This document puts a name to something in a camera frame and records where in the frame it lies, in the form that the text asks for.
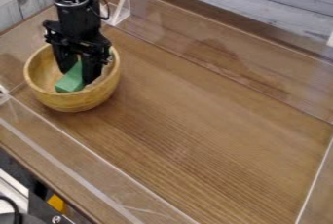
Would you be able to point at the green rectangular block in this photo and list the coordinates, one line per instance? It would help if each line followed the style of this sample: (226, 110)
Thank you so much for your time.
(71, 82)

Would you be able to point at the clear acrylic left corner bracket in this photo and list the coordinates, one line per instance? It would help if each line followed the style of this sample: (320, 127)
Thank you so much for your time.
(4, 94)

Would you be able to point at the black device with yellow label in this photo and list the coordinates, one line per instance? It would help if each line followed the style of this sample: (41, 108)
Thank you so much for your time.
(41, 210)

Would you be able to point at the brown wooden bowl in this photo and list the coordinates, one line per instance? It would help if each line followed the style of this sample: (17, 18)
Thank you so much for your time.
(41, 74)

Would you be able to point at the clear acrylic corner bracket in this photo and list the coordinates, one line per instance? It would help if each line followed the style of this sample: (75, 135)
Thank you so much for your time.
(115, 13)
(4, 94)

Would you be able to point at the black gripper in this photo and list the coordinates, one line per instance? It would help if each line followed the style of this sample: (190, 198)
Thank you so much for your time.
(74, 35)

